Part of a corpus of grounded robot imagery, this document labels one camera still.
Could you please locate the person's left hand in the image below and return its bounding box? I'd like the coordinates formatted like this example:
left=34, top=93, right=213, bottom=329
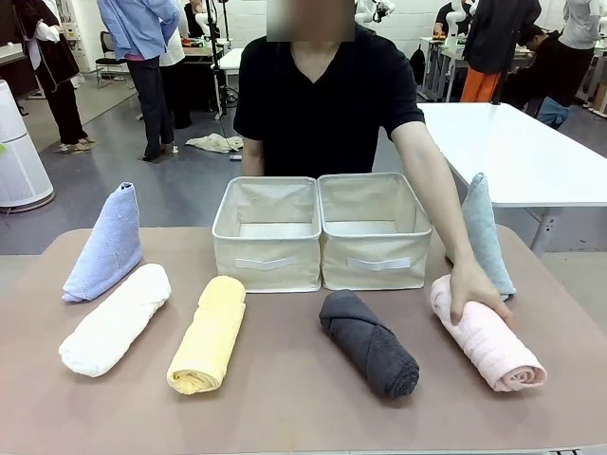
left=448, top=259, right=516, bottom=328

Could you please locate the light teal cone towel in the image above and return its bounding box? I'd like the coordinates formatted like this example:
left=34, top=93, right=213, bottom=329
left=445, top=172, right=517, bottom=302

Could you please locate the pink towel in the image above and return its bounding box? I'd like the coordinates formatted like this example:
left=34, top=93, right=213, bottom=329
left=429, top=274, right=549, bottom=392

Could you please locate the dark grey towel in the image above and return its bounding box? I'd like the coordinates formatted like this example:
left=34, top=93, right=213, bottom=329
left=318, top=288, right=421, bottom=398

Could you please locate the yellow towel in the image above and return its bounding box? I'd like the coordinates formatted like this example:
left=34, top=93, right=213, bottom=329
left=166, top=276, right=248, bottom=394

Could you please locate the white towel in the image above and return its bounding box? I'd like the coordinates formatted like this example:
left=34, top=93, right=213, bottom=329
left=58, top=263, right=173, bottom=378

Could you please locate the lavender blue cone towel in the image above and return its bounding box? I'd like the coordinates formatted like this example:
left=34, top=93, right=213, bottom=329
left=61, top=181, right=144, bottom=303

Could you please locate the person's right forearm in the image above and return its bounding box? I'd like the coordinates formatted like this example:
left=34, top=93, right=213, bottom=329
left=240, top=136, right=265, bottom=177

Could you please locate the person's left forearm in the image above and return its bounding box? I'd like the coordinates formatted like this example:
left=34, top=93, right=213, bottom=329
left=391, top=120, right=480, bottom=274

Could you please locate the cream fabric storage bin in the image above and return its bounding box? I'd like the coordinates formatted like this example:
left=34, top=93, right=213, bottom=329
left=316, top=172, right=433, bottom=291
left=212, top=175, right=322, bottom=294

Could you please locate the white table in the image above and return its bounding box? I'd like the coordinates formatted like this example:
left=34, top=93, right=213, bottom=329
left=415, top=101, right=607, bottom=260

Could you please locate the black backpack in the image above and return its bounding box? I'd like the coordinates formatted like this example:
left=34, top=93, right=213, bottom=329
left=410, top=46, right=427, bottom=86

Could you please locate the person's black t-shirt torso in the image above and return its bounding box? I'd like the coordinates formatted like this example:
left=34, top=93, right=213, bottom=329
left=233, top=23, right=426, bottom=179

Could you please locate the seated bystander in black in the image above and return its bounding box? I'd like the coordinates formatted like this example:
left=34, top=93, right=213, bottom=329
left=502, top=24, right=578, bottom=130

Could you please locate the bystander in orange trousers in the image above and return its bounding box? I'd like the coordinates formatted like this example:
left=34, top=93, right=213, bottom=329
left=459, top=0, right=542, bottom=103

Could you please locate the bystander in grey shirt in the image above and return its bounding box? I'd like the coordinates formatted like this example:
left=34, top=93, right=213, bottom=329
left=557, top=0, right=599, bottom=108

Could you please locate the beige rag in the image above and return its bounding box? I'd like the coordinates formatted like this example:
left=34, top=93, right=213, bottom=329
left=184, top=133, right=246, bottom=155

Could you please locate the white desk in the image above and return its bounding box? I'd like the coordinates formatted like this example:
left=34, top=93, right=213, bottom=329
left=215, top=46, right=246, bottom=73

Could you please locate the black tripod stand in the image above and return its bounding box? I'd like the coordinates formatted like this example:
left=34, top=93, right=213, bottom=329
left=203, top=0, right=243, bottom=119

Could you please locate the bystander in blue shirt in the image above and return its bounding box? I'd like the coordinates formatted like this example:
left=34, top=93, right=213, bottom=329
left=97, top=0, right=182, bottom=162

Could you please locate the black office chair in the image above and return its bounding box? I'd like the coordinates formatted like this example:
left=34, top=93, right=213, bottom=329
left=96, top=30, right=137, bottom=90

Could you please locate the white air purifier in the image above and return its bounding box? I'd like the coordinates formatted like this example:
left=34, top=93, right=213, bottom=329
left=0, top=79, right=56, bottom=209

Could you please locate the bystander in dark vest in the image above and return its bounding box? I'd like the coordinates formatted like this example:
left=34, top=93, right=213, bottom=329
left=13, top=0, right=99, bottom=154

